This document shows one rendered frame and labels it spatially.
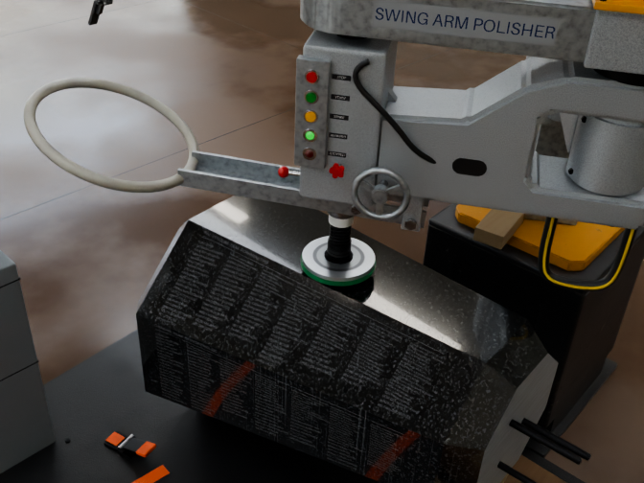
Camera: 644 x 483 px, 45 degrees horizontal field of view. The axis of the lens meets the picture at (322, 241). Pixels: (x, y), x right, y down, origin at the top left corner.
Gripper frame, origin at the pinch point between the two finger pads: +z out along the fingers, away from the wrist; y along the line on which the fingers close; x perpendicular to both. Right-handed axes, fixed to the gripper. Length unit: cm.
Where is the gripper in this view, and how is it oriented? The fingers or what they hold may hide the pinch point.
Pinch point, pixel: (74, 6)
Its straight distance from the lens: 225.4
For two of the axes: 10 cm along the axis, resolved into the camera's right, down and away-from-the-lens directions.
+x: 4.3, -4.1, 8.0
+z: -4.1, 7.0, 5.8
